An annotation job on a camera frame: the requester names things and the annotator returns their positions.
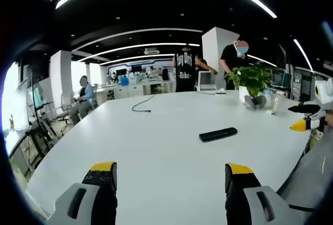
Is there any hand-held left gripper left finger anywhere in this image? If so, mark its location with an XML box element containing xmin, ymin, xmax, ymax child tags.
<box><xmin>47</xmin><ymin>161</ymin><xmax>118</xmax><ymax>225</ymax></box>

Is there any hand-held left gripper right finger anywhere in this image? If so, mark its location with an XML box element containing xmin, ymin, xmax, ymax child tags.
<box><xmin>224</xmin><ymin>162</ymin><xmax>289</xmax><ymax>225</ymax></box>

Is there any black remote control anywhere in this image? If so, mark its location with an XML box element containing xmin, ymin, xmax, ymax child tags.
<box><xmin>199</xmin><ymin>128</ymin><xmax>238</xmax><ymax>143</ymax></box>

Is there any small white bottle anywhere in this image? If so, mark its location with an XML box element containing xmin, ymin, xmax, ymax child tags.
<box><xmin>272</xmin><ymin>91</ymin><xmax>286</xmax><ymax>115</ymax></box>

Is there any grey crumpled cloth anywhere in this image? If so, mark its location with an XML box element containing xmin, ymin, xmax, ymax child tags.
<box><xmin>244</xmin><ymin>89</ymin><xmax>274</xmax><ymax>110</ymax></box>

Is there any white plant pot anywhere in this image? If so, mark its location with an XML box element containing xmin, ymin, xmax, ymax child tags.
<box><xmin>238</xmin><ymin>85</ymin><xmax>257</xmax><ymax>103</ymax></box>

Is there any green potted plant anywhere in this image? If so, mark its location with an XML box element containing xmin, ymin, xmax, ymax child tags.
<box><xmin>224</xmin><ymin>62</ymin><xmax>274</xmax><ymax>98</ymax></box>

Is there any white office chair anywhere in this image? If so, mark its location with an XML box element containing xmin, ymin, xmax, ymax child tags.
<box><xmin>53</xmin><ymin>92</ymin><xmax>76</xmax><ymax>126</ymax></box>

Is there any white pillar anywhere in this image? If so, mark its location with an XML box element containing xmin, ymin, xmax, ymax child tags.
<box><xmin>49</xmin><ymin>50</ymin><xmax>72</xmax><ymax>116</ymax></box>
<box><xmin>201</xmin><ymin>27</ymin><xmax>240</xmax><ymax>92</ymax></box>

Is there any open laptop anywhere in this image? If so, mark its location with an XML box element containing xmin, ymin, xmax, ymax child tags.
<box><xmin>197</xmin><ymin>70</ymin><xmax>217</xmax><ymax>92</ymax></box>

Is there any white counter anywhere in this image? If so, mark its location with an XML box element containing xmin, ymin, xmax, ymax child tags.
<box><xmin>96</xmin><ymin>79</ymin><xmax>177</xmax><ymax>101</ymax></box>

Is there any black cable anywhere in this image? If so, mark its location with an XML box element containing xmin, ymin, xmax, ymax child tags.
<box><xmin>131</xmin><ymin>94</ymin><xmax>158</xmax><ymax>113</ymax></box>

